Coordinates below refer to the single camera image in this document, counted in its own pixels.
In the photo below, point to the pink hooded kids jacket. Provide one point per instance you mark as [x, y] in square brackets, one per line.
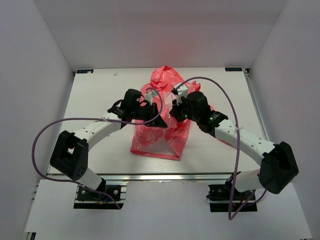
[156, 142]

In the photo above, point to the aluminium front rail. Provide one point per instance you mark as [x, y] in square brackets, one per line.
[216, 176]

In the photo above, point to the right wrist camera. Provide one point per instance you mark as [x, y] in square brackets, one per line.
[180, 90]

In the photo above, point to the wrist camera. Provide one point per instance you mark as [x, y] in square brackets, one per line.
[150, 94]
[180, 90]

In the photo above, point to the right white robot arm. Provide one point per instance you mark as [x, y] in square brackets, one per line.
[277, 164]

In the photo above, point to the blue corner label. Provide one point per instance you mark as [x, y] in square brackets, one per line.
[233, 69]
[84, 71]

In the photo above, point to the aluminium right side rail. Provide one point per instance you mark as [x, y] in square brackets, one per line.
[246, 72]

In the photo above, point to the aluminium rail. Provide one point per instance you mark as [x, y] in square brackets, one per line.
[216, 176]
[246, 72]

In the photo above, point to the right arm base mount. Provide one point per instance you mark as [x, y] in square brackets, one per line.
[219, 198]

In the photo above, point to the left blue corner label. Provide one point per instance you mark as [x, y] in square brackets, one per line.
[84, 71]

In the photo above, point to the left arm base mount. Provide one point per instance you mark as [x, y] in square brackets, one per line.
[114, 200]

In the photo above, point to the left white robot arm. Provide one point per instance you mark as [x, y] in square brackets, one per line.
[71, 152]

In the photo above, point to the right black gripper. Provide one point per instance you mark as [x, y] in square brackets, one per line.
[176, 111]

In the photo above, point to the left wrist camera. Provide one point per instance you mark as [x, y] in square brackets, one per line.
[150, 94]

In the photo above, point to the right blue corner label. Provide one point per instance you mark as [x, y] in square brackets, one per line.
[233, 69]

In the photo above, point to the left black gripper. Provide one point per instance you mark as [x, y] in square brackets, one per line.
[153, 113]

